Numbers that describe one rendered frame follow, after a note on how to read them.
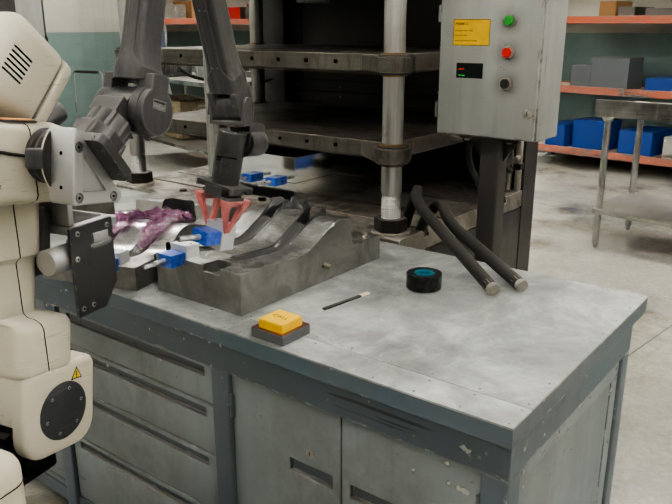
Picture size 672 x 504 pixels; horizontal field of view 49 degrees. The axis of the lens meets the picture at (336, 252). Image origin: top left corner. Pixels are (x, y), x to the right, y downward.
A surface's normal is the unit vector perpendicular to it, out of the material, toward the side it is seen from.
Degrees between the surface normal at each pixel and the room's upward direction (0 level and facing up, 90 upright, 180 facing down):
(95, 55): 90
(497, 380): 0
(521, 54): 90
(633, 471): 0
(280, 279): 90
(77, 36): 90
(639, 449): 0
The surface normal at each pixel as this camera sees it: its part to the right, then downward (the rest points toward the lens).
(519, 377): 0.00, -0.96
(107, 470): -0.61, 0.23
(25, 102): 0.90, 0.13
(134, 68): -0.41, -0.01
